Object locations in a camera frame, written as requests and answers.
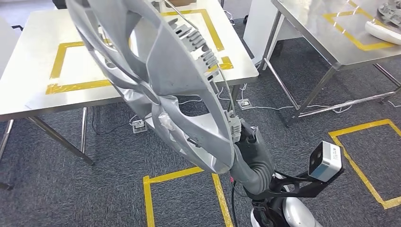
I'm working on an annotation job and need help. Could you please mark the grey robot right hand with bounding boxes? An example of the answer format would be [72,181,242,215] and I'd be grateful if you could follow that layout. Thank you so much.
[230,121,275,196]

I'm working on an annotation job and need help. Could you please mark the grey plastic wheel hubcap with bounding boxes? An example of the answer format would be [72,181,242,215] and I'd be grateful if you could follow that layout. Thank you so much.
[377,2,401,26]
[66,0,243,175]

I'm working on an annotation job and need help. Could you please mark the steel workbench table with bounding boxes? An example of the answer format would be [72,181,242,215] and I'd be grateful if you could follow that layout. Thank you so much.
[262,0,401,128]
[0,0,260,166]

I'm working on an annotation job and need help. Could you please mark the yellow floor tape outline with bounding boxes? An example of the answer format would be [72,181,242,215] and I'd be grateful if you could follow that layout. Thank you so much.
[328,119,401,210]

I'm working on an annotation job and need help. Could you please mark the yellow floor tape square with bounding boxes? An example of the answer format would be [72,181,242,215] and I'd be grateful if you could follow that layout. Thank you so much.
[143,166,235,227]

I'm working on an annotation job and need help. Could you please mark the white cabinet panel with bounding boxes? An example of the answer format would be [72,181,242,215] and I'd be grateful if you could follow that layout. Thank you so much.
[243,0,303,65]

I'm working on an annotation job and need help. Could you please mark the white plastic mirror cover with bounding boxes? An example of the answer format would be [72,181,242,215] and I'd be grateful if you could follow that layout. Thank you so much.
[365,20,401,45]

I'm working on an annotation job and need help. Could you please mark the small yellow tape square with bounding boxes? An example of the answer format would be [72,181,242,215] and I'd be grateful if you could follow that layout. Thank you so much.
[45,39,113,95]

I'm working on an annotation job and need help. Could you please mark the white desk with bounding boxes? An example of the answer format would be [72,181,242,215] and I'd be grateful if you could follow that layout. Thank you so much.
[0,17,20,79]

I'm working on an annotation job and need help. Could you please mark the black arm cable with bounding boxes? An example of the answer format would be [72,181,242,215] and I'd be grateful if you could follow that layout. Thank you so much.
[230,177,248,227]

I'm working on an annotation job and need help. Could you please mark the white floor cable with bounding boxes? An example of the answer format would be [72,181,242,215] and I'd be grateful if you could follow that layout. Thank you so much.
[178,83,353,114]

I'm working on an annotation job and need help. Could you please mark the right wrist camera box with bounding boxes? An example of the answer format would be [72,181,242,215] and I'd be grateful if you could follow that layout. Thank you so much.
[250,141,345,201]

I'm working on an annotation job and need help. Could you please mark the black floor cable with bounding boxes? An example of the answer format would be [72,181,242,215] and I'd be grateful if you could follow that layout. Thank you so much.
[91,106,132,135]

